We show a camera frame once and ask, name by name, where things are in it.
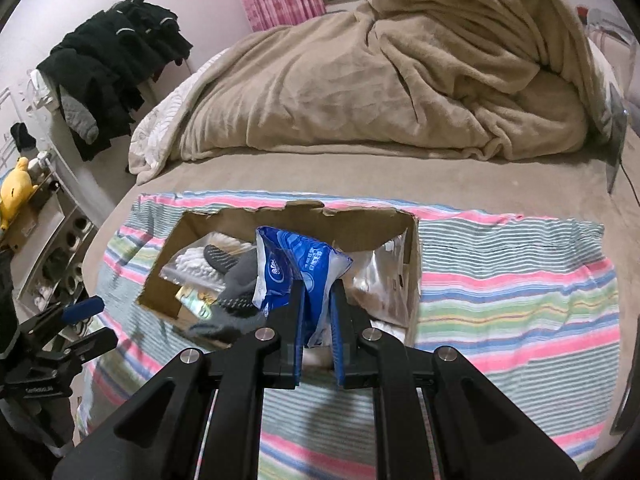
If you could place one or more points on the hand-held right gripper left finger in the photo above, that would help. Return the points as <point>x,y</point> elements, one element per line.
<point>298,340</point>

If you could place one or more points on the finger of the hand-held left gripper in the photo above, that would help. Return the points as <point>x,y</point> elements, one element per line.
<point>82,309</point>
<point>90,345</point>

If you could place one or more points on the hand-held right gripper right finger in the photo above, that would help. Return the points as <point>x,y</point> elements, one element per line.
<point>340,340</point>

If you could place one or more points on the clear snack bag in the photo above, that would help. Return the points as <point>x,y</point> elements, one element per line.
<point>385,285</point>

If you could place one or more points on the blue tissue packet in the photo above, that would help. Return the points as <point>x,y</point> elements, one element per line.
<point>280,270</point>

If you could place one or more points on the grey sock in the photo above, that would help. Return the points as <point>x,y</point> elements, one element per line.
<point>222,256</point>
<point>225,325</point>

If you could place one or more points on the cartoon print tissue pack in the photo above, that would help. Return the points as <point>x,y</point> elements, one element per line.
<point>195,302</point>

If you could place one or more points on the brown cardboard box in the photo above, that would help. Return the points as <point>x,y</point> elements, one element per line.
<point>350,230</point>

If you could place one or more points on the clear bag of cotton swabs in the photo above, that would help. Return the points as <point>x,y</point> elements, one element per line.
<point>192,262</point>

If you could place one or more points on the storage shelf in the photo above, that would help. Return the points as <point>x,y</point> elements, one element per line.
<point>50,240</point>

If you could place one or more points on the yellow plush toy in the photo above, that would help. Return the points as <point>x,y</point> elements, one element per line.
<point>15,187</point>

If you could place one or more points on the bed with brown sheet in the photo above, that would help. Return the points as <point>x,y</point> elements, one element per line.
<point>350,175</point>

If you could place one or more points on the striped cloth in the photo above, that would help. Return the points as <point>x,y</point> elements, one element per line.
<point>500,285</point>

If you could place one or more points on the black sock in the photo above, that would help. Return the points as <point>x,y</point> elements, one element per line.
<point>22,136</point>

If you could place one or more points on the beige fleece blanket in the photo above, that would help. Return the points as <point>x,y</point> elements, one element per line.
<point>350,85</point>

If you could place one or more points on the pile of black clothes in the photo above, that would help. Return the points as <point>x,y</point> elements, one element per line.
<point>110,55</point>

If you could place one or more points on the metal frame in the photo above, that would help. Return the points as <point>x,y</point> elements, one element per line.
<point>610,27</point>

